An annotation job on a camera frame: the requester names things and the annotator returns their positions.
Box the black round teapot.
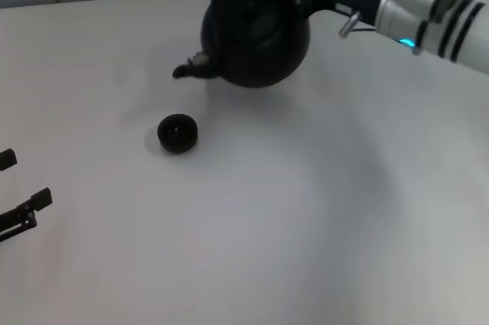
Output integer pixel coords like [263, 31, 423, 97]
[172, 0, 311, 89]

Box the small dark teacup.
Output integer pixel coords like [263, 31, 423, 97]
[157, 112, 199, 154]

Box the silver connector with cable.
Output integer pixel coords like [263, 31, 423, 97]
[337, 11, 380, 38]

